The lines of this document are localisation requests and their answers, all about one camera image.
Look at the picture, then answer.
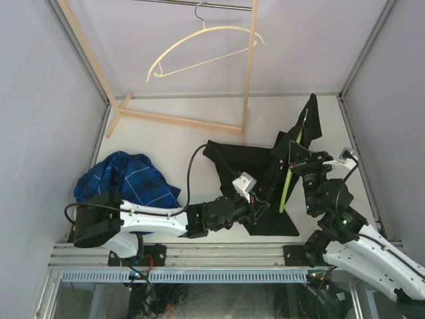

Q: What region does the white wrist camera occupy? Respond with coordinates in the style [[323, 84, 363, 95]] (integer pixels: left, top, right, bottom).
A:
[[232, 172, 256, 203], [325, 147, 359, 169]]

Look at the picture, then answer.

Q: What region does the aluminium extrusion rail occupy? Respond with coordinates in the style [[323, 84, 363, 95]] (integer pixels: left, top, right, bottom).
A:
[[48, 241, 408, 269]]

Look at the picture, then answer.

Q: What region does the black right camera cable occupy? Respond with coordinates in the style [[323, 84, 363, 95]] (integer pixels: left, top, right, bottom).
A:
[[333, 151, 361, 217]]

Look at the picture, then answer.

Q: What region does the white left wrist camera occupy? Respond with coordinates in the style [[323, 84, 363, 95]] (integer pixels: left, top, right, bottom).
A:
[[232, 172, 256, 203]]

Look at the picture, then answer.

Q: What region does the wooden clothes rack frame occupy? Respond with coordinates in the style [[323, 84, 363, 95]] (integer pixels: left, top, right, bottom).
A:
[[56, 0, 261, 142]]

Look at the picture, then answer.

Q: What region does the blue slotted cable duct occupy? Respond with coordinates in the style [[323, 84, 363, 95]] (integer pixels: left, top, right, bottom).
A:
[[61, 269, 308, 284]]

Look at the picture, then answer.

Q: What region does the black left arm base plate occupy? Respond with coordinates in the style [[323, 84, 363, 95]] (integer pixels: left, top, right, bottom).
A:
[[123, 244, 167, 267]]

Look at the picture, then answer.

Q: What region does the blue plaid shirt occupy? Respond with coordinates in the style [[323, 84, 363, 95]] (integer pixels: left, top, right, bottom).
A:
[[74, 151, 181, 209]]

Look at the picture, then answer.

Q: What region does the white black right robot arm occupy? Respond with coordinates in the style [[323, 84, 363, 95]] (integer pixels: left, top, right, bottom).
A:
[[288, 141, 424, 318]]

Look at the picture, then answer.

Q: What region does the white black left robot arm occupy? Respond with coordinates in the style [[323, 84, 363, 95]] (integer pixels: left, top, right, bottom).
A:
[[72, 191, 270, 266]]

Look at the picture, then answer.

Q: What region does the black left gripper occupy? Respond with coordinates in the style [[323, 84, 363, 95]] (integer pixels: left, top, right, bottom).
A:
[[210, 191, 270, 233]]

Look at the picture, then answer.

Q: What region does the black camera cable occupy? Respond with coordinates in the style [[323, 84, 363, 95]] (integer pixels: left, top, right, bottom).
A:
[[64, 144, 243, 227], [333, 151, 361, 217]]

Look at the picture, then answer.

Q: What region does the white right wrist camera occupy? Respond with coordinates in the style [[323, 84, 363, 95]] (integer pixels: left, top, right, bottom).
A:
[[325, 147, 359, 169]]

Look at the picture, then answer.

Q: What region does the beige plastic hanger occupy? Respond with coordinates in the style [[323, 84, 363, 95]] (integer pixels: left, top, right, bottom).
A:
[[145, 1, 265, 82]]

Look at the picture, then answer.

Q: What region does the green plastic hanger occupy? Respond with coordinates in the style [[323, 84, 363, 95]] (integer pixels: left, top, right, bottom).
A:
[[279, 110, 308, 213]]

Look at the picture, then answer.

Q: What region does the black left camera cable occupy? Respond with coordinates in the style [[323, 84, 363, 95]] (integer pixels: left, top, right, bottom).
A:
[[64, 144, 243, 227]]

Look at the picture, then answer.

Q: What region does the metal hanging rod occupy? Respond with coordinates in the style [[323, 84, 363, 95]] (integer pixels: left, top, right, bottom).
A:
[[140, 0, 252, 11]]

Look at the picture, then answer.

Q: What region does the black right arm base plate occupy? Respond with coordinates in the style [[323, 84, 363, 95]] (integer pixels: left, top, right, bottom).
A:
[[283, 245, 328, 267]]

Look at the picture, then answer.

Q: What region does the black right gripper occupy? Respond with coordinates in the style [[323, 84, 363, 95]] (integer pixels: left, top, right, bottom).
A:
[[289, 141, 336, 213]]

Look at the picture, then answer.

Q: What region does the black button shirt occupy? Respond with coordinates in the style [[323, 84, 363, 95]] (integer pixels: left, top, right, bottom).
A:
[[203, 93, 322, 237]]

